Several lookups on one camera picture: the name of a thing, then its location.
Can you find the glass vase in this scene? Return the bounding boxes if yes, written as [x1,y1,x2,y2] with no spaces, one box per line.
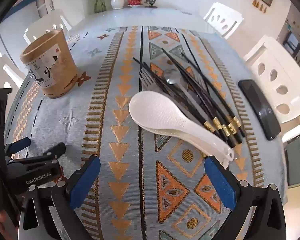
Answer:
[94,0,108,13]

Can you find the bamboo utensil holder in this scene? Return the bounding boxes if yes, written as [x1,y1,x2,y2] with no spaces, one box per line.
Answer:
[19,29,78,98]

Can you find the black smartphone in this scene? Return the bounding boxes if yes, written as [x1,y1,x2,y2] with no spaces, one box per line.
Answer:
[237,79,282,141]

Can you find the white carved corner shelf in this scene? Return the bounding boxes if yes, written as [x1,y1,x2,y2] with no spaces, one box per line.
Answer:
[39,0,55,14]

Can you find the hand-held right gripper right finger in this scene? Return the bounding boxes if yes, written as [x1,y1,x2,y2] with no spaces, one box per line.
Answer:
[204,156,287,240]

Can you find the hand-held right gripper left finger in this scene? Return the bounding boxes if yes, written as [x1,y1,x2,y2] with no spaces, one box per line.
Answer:
[18,156,101,240]

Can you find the white dotted rice paddle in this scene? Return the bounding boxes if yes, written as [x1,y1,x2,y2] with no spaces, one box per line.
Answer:
[137,122,234,170]
[129,91,235,162]

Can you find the patterned woven table runner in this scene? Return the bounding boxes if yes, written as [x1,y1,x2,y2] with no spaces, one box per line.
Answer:
[4,26,288,240]

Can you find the metal spoon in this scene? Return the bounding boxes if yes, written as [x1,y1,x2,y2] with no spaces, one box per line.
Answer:
[163,69,208,120]

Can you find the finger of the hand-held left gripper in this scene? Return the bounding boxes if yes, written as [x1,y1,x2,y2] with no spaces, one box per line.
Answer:
[4,137,31,156]
[43,142,67,160]

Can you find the white cutout-back chair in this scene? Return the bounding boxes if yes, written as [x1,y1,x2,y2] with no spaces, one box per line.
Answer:
[242,35,300,144]
[24,9,73,45]
[203,2,244,40]
[0,54,25,90]

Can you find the bunch of black chopsticks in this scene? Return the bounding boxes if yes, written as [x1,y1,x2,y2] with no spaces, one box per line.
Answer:
[132,47,246,148]

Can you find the metal fork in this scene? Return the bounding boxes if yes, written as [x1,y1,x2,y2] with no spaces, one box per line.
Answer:
[139,69,165,93]

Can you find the orange hanging tassels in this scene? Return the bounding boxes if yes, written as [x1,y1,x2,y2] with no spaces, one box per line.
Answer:
[252,0,267,13]

